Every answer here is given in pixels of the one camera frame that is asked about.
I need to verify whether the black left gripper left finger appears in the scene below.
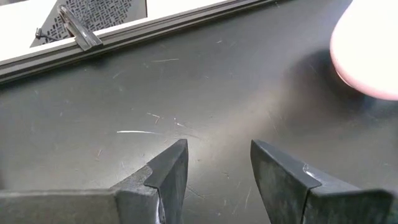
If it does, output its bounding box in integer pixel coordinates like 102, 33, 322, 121
0, 138, 190, 224

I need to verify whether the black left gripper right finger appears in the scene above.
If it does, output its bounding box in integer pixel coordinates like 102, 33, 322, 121
250, 139, 398, 224

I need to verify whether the large pink bowl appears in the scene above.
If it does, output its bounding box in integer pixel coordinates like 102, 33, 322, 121
330, 0, 398, 101

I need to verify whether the dark perforated metal panel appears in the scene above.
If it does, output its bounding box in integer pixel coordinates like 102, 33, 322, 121
30, 0, 148, 49

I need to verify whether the grey metal rail bracket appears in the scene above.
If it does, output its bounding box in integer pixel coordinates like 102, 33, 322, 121
57, 4, 104, 52

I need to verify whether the black aluminium table edge rail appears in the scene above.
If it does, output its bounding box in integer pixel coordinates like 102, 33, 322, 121
0, 0, 282, 84

